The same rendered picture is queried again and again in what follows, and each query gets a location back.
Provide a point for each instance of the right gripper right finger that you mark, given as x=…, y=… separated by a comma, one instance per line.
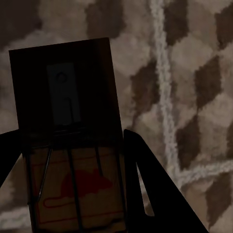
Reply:
x=172, y=212

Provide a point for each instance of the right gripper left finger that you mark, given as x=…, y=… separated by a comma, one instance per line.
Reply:
x=9, y=145

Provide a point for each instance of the mousetrap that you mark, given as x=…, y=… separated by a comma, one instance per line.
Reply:
x=71, y=137

